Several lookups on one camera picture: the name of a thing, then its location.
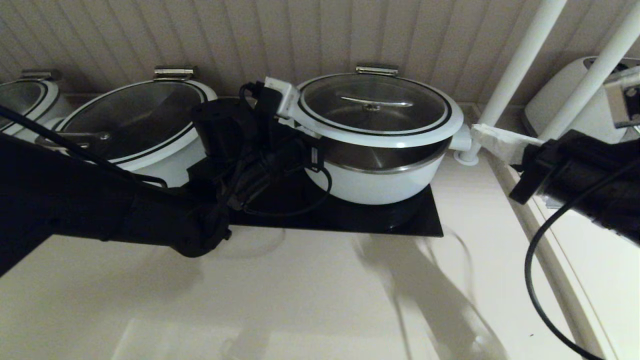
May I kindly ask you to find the black induction cooktop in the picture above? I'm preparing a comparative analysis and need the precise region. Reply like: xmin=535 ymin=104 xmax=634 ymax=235
xmin=187 ymin=97 xmax=444 ymax=237

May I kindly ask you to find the glass lid white rim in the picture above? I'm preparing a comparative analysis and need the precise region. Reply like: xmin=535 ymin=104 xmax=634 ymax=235
xmin=37 ymin=80 xmax=218 ymax=166
xmin=0 ymin=79 xmax=60 ymax=133
xmin=290 ymin=72 xmax=465 ymax=149

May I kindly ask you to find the white toaster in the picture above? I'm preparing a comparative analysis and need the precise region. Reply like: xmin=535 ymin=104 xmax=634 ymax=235
xmin=525 ymin=56 xmax=640 ymax=146

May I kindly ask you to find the white cooking pot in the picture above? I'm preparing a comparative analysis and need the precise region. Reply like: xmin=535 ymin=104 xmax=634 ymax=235
xmin=299 ymin=64 xmax=473 ymax=206
xmin=50 ymin=65 xmax=218 ymax=190
xmin=0 ymin=68 xmax=76 ymax=146

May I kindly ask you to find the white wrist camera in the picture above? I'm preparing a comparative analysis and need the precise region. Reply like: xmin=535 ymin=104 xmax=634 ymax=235
xmin=264 ymin=76 xmax=301 ymax=121
xmin=602 ymin=67 xmax=640 ymax=129

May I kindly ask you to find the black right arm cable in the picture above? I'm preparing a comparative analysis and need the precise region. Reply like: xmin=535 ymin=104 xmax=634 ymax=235
xmin=523 ymin=157 xmax=640 ymax=360

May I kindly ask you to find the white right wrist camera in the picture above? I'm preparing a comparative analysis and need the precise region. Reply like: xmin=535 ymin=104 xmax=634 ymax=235
xmin=602 ymin=67 xmax=640 ymax=129

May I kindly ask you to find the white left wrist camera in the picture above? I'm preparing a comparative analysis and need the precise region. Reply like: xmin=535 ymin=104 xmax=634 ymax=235
xmin=264 ymin=76 xmax=301 ymax=121

